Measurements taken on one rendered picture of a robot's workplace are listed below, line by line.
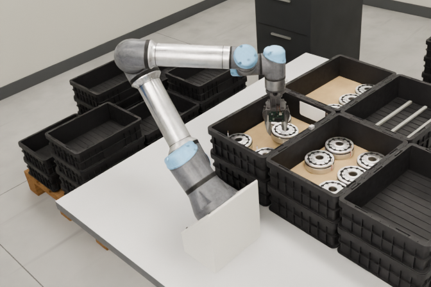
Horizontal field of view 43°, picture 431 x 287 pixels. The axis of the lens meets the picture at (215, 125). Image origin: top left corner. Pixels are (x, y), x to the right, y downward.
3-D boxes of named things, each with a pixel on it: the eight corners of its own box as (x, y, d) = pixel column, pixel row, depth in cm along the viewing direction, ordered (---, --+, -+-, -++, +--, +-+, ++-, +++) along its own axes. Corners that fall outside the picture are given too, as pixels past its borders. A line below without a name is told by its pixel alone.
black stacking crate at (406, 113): (406, 169, 191) (410, 142, 185) (337, 138, 211) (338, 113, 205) (463, 122, 212) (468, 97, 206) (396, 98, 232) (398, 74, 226)
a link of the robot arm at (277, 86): (264, 72, 198) (287, 72, 197) (265, 83, 201) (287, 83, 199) (263, 82, 192) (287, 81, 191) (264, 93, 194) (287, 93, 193)
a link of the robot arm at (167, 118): (183, 189, 183) (108, 50, 188) (188, 188, 198) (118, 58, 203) (214, 172, 183) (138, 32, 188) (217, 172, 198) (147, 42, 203)
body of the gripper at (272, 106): (265, 123, 199) (263, 95, 193) (265, 111, 207) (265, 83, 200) (286, 123, 198) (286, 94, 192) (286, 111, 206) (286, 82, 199)
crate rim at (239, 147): (278, 91, 226) (278, 86, 224) (337, 116, 206) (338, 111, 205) (205, 132, 205) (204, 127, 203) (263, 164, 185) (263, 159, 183)
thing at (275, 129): (285, 121, 214) (285, 120, 214) (304, 132, 208) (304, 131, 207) (266, 129, 209) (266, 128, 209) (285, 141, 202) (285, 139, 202)
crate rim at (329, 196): (335, 204, 165) (336, 198, 164) (263, 164, 185) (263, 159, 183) (409, 147, 186) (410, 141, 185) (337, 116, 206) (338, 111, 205)
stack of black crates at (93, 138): (95, 226, 279) (76, 154, 255) (64, 202, 298) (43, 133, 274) (155, 187, 302) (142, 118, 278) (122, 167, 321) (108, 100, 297)
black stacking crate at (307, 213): (333, 253, 176) (335, 225, 170) (265, 211, 196) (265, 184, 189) (403, 193, 197) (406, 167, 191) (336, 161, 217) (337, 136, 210)
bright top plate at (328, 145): (340, 157, 193) (340, 155, 193) (319, 145, 200) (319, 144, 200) (359, 145, 198) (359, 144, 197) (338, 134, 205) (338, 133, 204)
